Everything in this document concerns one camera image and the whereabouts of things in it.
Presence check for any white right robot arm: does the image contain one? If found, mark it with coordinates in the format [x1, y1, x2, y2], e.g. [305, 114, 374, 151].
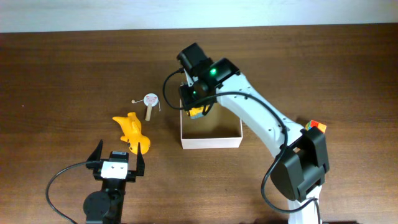
[177, 56, 330, 223]

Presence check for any orange rubber dolphin toy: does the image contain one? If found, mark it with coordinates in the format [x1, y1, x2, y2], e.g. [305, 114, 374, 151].
[112, 112, 150, 154]

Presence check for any colourful puzzle cube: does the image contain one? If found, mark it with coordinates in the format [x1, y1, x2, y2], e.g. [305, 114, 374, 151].
[305, 120, 327, 133]

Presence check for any yellow grey toy truck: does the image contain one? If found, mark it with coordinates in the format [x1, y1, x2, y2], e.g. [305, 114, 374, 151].
[187, 105, 210, 119]

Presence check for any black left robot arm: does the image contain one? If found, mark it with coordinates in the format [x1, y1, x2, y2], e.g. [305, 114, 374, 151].
[83, 141, 145, 224]

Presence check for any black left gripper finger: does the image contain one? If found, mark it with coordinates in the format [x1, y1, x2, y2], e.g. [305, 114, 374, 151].
[86, 139, 103, 162]
[134, 143, 145, 177]

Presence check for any pink cardboard box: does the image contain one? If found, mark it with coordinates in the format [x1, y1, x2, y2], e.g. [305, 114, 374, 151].
[180, 103, 243, 149]

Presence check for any pig face rattle drum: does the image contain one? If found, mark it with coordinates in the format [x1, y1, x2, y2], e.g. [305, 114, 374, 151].
[131, 93, 161, 121]

